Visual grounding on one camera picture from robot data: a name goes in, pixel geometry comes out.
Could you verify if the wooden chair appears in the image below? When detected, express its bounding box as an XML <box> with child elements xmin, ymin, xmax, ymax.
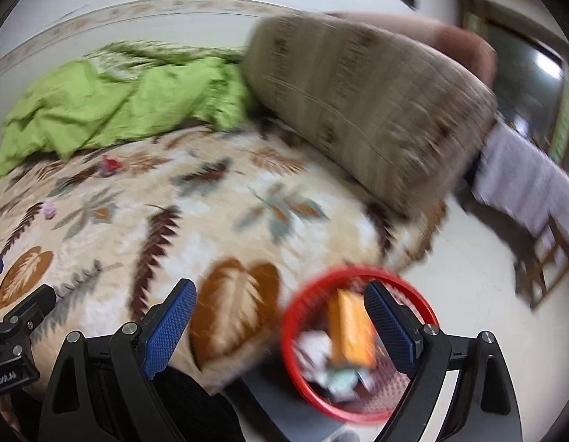
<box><xmin>514</xmin><ymin>214</ymin><xmax>569</xmax><ymax>311</ymax></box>

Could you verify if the small purple ball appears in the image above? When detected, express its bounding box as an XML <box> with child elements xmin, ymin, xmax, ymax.
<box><xmin>43</xmin><ymin>201</ymin><xmax>57</xmax><ymax>221</ymax></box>

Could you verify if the leaf pattern bed blanket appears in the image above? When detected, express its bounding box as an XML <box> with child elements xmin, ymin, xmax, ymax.
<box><xmin>0</xmin><ymin>126</ymin><xmax>446</xmax><ymax>392</ymax></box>

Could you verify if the teal tissue pack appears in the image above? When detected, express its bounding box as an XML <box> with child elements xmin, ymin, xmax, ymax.
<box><xmin>324</xmin><ymin>368</ymin><xmax>359</xmax><ymax>402</ymax></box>

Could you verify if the table with lavender cloth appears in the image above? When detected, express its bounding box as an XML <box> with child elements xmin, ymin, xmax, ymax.
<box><xmin>472</xmin><ymin>123</ymin><xmax>569</xmax><ymax>239</ymax></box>

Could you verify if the red purple candy wrapper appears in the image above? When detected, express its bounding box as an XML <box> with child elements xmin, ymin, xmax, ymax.
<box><xmin>99</xmin><ymin>156</ymin><xmax>123</xmax><ymax>178</ymax></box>

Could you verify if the red mesh trash basket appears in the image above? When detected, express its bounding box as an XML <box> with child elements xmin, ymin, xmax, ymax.
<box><xmin>281</xmin><ymin>266</ymin><xmax>438</xmax><ymax>424</ymax></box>

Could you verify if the green quilt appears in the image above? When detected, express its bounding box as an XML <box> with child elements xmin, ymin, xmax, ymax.
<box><xmin>0</xmin><ymin>41</ymin><xmax>252</xmax><ymax>178</ymax></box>

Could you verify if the striped beige bolster pillow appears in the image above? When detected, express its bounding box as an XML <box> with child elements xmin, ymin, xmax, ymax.
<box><xmin>241</xmin><ymin>13</ymin><xmax>497</xmax><ymax>218</ymax></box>

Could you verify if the orange ointment box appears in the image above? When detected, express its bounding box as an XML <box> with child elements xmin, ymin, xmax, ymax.
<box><xmin>328</xmin><ymin>290</ymin><xmax>376</xmax><ymax>369</ymax></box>

